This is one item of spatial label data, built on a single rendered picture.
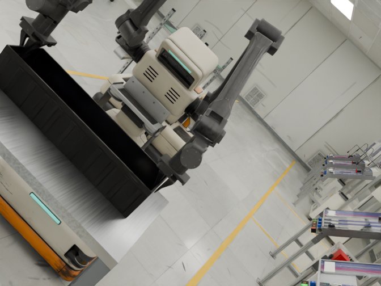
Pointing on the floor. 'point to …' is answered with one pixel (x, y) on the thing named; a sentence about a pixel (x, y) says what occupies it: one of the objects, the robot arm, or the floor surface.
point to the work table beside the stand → (72, 194)
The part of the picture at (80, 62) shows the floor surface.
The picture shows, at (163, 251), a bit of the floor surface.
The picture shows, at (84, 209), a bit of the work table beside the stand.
